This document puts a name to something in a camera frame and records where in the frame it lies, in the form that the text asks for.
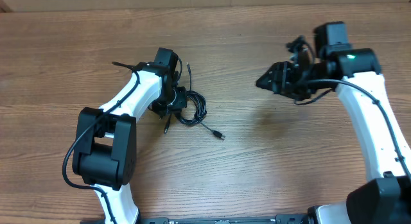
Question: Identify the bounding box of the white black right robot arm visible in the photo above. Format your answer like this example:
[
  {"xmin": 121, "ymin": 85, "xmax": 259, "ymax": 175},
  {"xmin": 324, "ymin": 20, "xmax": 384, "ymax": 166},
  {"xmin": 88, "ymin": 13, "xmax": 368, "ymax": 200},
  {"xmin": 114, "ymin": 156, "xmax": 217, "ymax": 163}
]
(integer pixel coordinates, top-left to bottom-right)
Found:
[{"xmin": 256, "ymin": 21, "xmax": 410, "ymax": 224}]

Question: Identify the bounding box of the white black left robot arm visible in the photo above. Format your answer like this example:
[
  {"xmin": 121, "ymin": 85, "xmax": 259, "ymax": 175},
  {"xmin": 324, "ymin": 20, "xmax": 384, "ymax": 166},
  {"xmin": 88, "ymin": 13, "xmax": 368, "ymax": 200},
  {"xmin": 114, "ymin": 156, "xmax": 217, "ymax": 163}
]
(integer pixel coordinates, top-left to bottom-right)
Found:
[{"xmin": 64, "ymin": 47, "xmax": 187, "ymax": 223}]

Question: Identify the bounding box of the black USB cable bundle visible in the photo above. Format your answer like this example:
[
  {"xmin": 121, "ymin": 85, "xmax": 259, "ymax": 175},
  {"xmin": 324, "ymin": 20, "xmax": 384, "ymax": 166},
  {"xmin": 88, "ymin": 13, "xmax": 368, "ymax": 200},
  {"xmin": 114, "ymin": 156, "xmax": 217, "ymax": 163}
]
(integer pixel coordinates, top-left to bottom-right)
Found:
[{"xmin": 163, "ymin": 62, "xmax": 226, "ymax": 141}]

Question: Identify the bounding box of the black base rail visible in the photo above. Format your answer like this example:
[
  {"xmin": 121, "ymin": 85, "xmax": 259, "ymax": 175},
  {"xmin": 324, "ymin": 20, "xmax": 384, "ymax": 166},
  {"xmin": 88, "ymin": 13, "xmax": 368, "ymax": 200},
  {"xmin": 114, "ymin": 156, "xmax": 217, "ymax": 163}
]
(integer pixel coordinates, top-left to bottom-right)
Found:
[{"xmin": 80, "ymin": 212, "xmax": 311, "ymax": 224}]

